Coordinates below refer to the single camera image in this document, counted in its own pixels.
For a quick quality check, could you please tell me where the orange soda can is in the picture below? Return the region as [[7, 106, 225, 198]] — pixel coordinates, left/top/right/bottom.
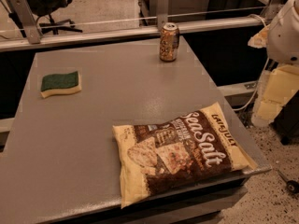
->
[[160, 22, 179, 62]]

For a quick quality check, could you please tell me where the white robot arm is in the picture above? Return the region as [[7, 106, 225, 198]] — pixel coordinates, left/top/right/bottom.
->
[[248, 0, 299, 127]]

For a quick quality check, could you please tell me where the green and yellow sponge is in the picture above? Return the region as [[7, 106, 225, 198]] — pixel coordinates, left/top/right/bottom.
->
[[40, 71, 82, 98]]

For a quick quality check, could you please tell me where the sea salt chips bag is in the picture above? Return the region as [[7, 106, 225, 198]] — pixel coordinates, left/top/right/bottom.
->
[[112, 103, 257, 207]]

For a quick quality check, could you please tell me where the black office chair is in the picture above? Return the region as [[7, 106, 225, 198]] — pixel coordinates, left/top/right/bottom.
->
[[26, 0, 82, 35]]

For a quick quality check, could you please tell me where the black caster wheel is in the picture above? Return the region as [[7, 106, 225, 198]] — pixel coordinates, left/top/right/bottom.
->
[[278, 171, 299, 194]]

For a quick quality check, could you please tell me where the white cable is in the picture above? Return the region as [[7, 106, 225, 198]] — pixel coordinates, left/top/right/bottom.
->
[[232, 13, 271, 112]]

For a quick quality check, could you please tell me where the metal guard rail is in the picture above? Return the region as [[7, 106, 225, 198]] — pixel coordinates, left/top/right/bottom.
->
[[1, 0, 282, 51]]

